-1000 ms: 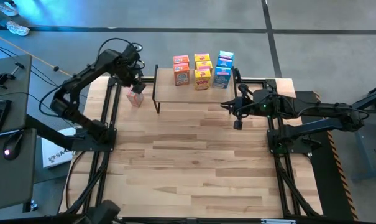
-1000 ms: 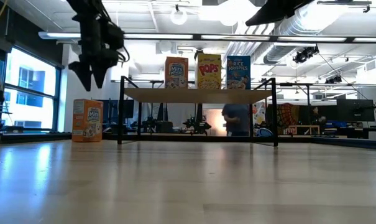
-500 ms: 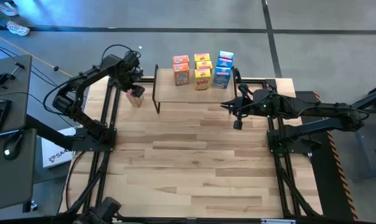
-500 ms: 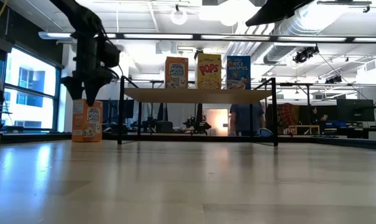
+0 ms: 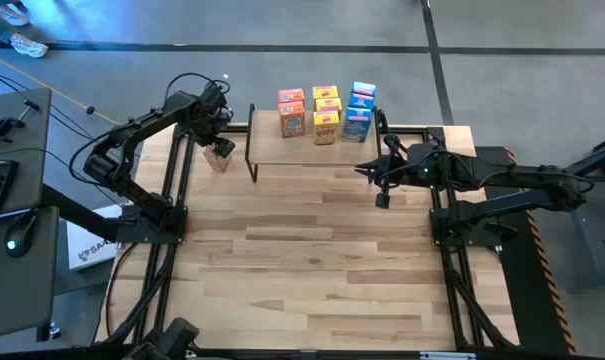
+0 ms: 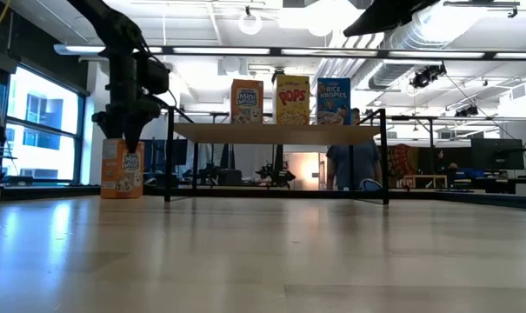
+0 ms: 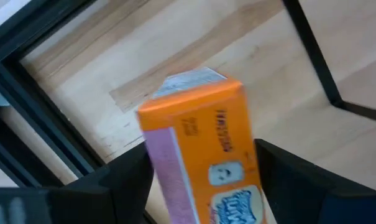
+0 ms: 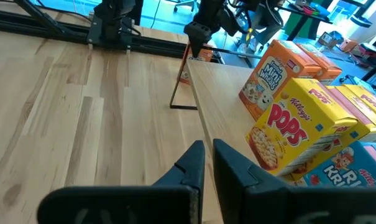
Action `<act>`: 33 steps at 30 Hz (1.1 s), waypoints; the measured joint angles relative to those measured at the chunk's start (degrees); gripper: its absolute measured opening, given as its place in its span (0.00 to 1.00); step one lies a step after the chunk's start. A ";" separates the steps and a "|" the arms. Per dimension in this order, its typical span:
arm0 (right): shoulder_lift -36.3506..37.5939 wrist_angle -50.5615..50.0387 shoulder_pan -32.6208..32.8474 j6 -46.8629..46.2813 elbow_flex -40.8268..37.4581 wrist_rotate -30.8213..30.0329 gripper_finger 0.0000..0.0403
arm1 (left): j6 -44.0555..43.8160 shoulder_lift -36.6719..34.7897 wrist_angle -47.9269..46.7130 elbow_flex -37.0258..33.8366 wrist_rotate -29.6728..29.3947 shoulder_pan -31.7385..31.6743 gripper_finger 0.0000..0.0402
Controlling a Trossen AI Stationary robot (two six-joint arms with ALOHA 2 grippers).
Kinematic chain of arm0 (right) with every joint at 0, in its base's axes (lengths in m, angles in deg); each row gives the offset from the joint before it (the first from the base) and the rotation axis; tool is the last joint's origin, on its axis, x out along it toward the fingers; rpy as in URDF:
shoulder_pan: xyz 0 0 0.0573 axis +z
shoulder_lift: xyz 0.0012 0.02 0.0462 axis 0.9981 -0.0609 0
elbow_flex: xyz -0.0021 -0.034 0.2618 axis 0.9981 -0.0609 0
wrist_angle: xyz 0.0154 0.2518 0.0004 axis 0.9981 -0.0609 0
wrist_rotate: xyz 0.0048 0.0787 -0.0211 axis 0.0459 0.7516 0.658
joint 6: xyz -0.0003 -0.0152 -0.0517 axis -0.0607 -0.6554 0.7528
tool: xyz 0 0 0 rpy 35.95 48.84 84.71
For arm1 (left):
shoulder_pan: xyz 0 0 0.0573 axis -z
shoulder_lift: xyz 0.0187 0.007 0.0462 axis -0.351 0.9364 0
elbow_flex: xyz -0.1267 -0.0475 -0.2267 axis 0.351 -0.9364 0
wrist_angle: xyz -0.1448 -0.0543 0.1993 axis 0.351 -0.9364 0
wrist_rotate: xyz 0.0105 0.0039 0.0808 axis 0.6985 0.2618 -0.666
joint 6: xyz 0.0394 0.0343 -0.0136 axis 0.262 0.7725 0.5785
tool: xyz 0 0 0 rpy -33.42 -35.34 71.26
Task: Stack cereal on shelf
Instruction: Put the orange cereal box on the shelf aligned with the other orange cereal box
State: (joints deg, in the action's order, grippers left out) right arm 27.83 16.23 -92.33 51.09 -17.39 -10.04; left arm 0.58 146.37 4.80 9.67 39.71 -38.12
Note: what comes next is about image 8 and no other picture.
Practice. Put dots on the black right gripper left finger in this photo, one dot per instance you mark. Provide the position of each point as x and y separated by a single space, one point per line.
144 205

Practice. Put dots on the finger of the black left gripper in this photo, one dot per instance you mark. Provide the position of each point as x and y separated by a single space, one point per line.
198 35

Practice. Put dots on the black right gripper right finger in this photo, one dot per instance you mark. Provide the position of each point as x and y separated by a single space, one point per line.
284 208

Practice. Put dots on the orange Frosted Mini Wheats box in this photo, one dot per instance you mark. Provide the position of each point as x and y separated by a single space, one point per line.
206 55
327 67
268 77

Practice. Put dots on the blue Rice Krispies cereal box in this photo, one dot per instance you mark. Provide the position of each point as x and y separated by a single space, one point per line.
340 171

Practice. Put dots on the yellow Corn Pops cereal box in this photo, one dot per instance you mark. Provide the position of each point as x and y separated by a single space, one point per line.
287 124
350 105
372 102

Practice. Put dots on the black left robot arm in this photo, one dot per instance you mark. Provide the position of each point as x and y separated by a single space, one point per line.
113 28

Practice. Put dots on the office chair base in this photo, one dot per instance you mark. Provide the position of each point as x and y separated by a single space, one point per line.
184 4

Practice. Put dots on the yellow gripper label tag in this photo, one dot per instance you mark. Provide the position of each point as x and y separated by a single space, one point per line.
249 33

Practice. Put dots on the person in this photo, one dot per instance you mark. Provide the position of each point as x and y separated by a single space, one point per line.
265 25

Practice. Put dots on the black desk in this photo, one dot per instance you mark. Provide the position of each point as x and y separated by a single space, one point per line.
299 28

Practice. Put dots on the small cardboard box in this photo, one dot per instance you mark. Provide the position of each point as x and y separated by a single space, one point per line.
327 39

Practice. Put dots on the orange device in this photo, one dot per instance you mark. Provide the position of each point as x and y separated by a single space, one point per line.
349 45

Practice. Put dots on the white round bin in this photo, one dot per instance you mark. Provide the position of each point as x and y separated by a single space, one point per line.
361 31

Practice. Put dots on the wooden shelf black metal frame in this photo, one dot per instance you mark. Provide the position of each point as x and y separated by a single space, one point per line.
218 93

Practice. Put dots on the black aluminium table frame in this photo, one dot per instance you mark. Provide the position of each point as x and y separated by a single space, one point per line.
35 29

